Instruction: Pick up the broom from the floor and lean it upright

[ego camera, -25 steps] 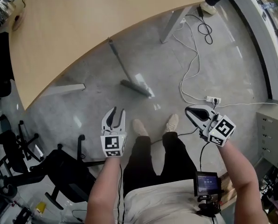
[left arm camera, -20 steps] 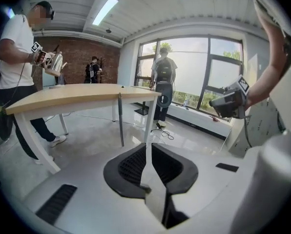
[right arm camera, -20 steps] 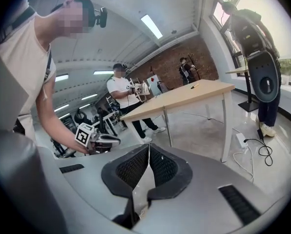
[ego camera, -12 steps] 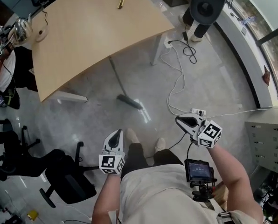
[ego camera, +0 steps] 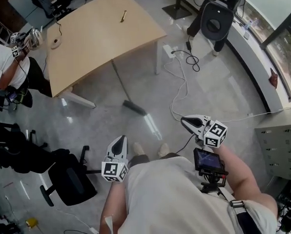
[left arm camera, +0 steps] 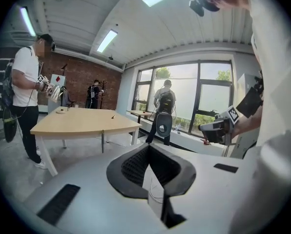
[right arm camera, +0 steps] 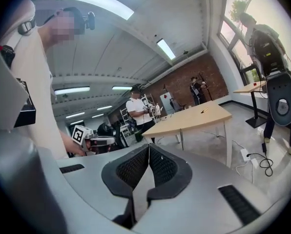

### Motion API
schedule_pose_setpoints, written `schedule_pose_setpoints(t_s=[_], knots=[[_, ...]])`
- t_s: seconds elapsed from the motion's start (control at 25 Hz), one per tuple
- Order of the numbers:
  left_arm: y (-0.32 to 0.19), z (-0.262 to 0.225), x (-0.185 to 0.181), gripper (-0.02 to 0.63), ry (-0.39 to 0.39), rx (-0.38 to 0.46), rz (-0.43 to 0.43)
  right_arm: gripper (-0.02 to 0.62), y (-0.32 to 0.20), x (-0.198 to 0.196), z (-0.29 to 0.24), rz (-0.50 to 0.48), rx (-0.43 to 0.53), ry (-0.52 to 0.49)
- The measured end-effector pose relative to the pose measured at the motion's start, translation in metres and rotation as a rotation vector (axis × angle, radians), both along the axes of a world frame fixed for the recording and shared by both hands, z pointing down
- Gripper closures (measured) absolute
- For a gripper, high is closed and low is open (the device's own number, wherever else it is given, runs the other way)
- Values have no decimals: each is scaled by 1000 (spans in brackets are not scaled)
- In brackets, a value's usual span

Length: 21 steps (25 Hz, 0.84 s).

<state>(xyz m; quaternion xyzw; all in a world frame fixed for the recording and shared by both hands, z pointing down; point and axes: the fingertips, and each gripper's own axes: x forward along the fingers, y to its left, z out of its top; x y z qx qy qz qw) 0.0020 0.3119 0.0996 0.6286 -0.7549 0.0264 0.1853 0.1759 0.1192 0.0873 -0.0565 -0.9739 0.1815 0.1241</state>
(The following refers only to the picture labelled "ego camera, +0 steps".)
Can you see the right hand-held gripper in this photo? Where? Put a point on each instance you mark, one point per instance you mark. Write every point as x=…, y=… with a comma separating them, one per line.
x=215, y=134

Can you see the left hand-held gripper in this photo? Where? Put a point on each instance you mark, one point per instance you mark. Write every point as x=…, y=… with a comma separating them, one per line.
x=115, y=170

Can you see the person's left forearm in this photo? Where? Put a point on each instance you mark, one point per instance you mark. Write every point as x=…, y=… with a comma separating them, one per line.
x=111, y=203

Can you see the person's right forearm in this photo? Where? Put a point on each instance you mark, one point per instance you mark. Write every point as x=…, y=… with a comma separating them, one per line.
x=245, y=174

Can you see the person's left beige shoe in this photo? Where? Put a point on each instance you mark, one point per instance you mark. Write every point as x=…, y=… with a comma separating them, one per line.
x=138, y=149

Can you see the person's beige shoe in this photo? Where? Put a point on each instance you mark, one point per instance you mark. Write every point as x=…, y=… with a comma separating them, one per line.
x=163, y=150
x=138, y=149

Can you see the person's dark trousers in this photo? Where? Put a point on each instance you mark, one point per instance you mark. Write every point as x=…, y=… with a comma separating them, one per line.
x=139, y=158

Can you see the small chest monitor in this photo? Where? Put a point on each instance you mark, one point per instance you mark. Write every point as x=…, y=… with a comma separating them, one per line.
x=207, y=158

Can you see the person's right beige shoe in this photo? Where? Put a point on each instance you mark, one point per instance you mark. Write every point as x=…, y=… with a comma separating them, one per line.
x=163, y=150

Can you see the black office chair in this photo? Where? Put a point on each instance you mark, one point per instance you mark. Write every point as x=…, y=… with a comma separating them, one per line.
x=21, y=152
x=69, y=181

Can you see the person's white shirt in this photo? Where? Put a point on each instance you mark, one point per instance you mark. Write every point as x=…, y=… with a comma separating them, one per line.
x=172, y=199

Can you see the large white power strip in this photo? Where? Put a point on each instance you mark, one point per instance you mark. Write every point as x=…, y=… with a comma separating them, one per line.
x=168, y=50

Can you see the grey window ledge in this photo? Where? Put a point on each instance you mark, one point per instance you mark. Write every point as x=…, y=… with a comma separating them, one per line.
x=257, y=67

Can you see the brown cloth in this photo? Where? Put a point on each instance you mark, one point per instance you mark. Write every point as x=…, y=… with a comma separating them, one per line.
x=273, y=78

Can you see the grey locker cabinet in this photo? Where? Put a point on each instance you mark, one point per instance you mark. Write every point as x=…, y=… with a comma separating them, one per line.
x=282, y=150

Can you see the small grey box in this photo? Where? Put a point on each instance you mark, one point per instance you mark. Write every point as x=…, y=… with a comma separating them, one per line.
x=247, y=35

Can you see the light wooden table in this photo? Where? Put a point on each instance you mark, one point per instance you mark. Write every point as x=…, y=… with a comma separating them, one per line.
x=99, y=40

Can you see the small yellow object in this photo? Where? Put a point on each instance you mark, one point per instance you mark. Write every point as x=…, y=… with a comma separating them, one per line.
x=31, y=222

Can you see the beige kettle base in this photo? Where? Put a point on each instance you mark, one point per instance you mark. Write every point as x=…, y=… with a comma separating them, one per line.
x=56, y=43

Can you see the black equipment pile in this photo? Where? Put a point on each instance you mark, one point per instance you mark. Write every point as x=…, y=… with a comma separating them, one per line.
x=289, y=208

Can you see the dark framed window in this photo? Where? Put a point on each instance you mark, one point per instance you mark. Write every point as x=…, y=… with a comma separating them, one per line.
x=277, y=13

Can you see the shiny silver kettle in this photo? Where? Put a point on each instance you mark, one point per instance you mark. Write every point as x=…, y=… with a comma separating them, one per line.
x=34, y=39

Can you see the black swivel chair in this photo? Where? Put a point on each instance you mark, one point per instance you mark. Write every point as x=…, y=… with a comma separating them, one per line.
x=45, y=2

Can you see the pale grey desk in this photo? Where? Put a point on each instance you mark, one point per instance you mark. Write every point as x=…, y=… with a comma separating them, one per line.
x=21, y=4

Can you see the black monitor mount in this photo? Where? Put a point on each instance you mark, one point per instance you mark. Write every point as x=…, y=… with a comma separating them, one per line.
x=214, y=181

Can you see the wooden pedestal table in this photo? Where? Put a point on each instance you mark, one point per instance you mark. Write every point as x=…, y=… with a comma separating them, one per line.
x=177, y=11

